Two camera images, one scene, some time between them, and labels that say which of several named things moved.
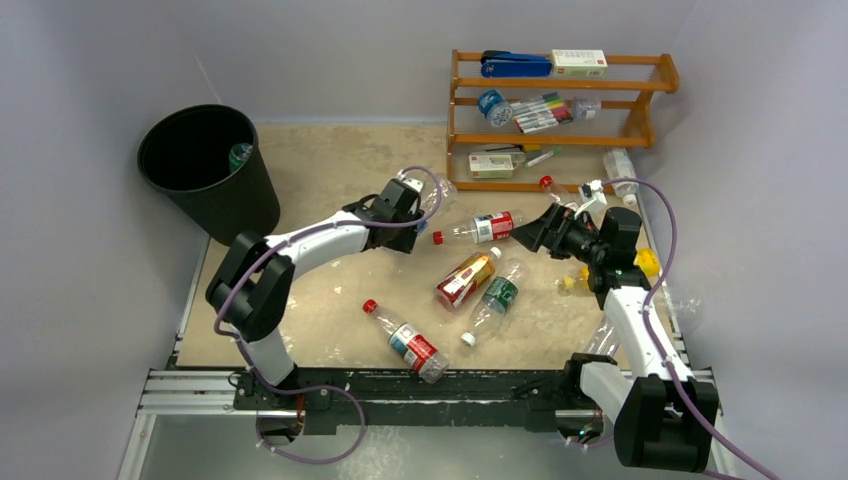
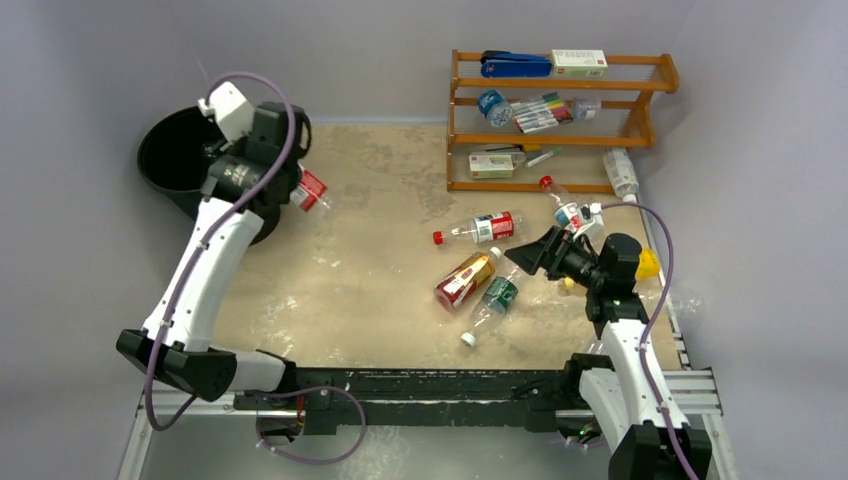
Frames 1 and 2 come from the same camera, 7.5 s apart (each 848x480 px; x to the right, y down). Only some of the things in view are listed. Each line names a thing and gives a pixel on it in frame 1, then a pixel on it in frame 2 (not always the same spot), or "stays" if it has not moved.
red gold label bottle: (467, 277) stays
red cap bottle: (560, 192) stays
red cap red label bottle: (430, 364) -> (309, 192)
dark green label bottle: (498, 297) stays
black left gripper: (403, 244) -> (238, 151)
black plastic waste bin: (205, 158) stays
